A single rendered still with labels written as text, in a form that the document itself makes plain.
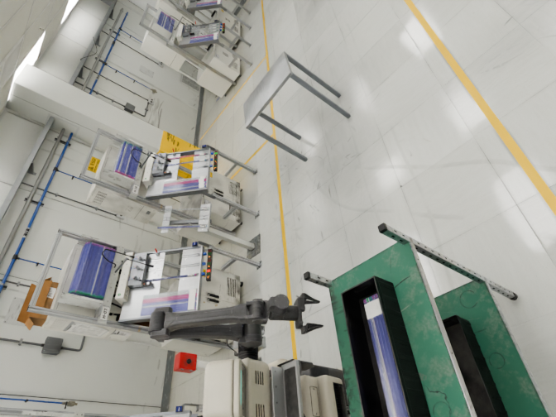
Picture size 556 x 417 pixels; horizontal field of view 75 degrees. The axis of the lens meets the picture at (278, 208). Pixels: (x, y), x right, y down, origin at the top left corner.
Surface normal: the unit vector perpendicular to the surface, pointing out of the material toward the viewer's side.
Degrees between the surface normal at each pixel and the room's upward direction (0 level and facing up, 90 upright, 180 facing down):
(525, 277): 0
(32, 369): 90
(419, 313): 0
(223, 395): 42
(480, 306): 0
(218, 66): 90
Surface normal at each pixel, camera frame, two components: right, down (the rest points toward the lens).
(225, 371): -0.15, -0.62
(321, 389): -0.68, -0.43
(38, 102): 0.07, 0.77
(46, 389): 0.62, -0.53
